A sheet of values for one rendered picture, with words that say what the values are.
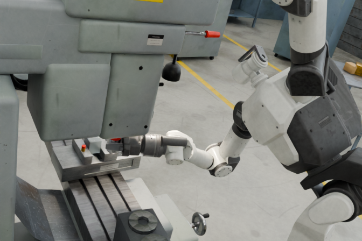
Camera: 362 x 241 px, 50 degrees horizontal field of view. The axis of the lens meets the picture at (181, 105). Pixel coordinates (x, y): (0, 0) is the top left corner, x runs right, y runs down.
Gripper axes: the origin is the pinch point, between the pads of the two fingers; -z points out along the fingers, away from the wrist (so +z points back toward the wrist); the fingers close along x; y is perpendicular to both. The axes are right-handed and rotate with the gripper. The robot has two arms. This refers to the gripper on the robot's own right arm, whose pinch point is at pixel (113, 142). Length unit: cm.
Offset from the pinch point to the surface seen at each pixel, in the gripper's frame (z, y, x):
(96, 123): -8.0, -16.6, 15.4
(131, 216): 5.0, 5.4, 32.0
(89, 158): -7.3, 15.3, -10.5
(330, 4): 371, 8, -471
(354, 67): 279, 36, -240
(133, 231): 5.7, 6.7, 36.8
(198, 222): 49, 55, -17
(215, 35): 27, -46, 3
